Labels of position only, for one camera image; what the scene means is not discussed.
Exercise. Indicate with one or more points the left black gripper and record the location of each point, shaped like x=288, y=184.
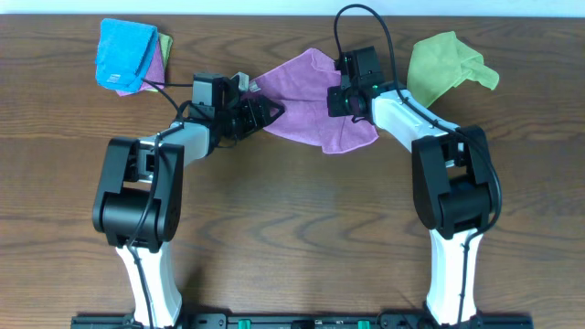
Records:
x=252, y=123

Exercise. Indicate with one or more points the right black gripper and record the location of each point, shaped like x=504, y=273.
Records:
x=335, y=108

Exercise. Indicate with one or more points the purple microfiber cloth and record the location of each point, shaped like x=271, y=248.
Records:
x=300, y=85

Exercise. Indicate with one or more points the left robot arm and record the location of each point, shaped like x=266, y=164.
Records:
x=139, y=197

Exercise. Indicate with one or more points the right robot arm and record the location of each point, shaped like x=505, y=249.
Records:
x=453, y=186

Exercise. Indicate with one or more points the crumpled green cloth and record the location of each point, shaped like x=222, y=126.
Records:
x=443, y=62

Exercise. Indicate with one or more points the folded pink cloth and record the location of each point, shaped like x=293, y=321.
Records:
x=155, y=73

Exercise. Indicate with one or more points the folded green cloth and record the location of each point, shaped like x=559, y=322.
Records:
x=165, y=44

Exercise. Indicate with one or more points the folded blue cloth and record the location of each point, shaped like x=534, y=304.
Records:
x=124, y=54

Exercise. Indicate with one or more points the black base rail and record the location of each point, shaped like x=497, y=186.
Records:
x=384, y=321

